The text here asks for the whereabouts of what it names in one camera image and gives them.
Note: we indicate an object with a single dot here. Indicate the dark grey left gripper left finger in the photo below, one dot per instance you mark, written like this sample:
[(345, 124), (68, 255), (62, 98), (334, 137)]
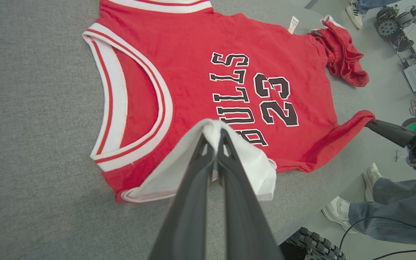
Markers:
[(186, 227)]

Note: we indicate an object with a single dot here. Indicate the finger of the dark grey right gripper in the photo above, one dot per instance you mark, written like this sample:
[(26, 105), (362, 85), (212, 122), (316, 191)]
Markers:
[(392, 131)]

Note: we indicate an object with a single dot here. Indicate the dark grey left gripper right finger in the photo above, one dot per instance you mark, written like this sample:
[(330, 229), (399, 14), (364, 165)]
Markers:
[(246, 231)]

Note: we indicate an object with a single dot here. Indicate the red Bulls basketball jersey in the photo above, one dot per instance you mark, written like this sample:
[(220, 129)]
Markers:
[(193, 43)]

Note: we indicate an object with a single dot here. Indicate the blue jeans leg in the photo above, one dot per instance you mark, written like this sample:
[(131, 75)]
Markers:
[(392, 224), (410, 187), (370, 4)]

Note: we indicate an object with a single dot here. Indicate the black knobby tyre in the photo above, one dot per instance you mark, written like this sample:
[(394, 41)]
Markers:
[(312, 247)]

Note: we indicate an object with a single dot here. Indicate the small black wheeled robot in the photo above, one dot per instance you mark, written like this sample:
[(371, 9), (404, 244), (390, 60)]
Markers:
[(388, 27)]

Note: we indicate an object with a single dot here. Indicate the white sneaker with black stripes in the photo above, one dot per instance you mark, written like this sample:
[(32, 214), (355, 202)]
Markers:
[(354, 14)]

